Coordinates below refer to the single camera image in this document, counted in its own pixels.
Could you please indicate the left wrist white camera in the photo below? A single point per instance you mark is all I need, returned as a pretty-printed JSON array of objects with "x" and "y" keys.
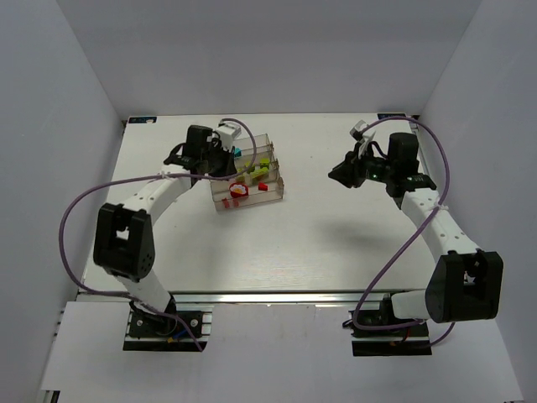
[{"x": 227, "y": 132}]

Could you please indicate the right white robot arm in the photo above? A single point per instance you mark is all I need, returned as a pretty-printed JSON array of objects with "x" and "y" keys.
[{"x": 466, "y": 282}]

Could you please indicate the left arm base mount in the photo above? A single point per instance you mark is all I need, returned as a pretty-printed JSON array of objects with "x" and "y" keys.
[{"x": 148, "y": 332}]

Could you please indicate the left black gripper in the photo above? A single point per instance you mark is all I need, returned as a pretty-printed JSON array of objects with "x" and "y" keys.
[{"x": 224, "y": 164}]

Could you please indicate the red round lego piece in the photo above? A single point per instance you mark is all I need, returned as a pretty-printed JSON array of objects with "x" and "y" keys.
[{"x": 238, "y": 190}]

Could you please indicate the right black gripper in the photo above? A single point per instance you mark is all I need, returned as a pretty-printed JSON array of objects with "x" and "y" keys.
[{"x": 357, "y": 170}]

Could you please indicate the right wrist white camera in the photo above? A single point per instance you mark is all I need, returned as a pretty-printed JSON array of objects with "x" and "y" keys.
[{"x": 363, "y": 138}]

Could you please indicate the green 2x4 lego brick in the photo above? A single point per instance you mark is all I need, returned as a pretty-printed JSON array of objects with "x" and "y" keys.
[{"x": 259, "y": 175}]

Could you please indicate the wrist white camera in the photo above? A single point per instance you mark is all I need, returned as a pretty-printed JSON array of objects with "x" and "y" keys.
[
  {"x": 227, "y": 132},
  {"x": 363, "y": 138}
]

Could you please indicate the blue table label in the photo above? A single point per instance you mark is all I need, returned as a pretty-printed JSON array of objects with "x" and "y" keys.
[
  {"x": 142, "y": 120},
  {"x": 381, "y": 116}
]

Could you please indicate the clear tiered acrylic container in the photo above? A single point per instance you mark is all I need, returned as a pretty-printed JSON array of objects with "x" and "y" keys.
[{"x": 274, "y": 180}]

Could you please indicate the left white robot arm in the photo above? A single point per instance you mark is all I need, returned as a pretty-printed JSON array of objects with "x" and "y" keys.
[{"x": 124, "y": 242}]

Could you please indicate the right blue table label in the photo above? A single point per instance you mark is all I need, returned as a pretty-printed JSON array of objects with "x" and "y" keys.
[{"x": 381, "y": 116}]

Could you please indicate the left blue table label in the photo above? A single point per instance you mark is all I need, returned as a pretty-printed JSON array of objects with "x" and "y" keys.
[{"x": 142, "y": 120}]

